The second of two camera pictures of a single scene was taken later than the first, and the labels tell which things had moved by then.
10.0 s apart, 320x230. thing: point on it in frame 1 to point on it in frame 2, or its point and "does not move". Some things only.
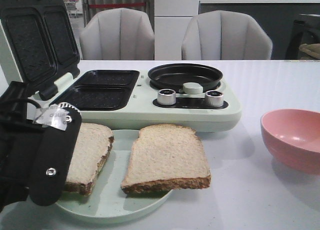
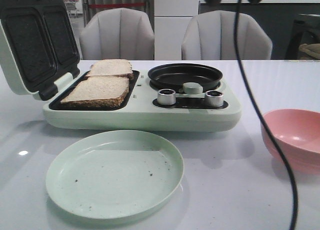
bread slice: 94,144 to 109,66
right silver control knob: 214,98 does not move
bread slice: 166,157 to 105,91
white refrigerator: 173,10 does not move
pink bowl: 292,137 does not move
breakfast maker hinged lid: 37,44 does not move
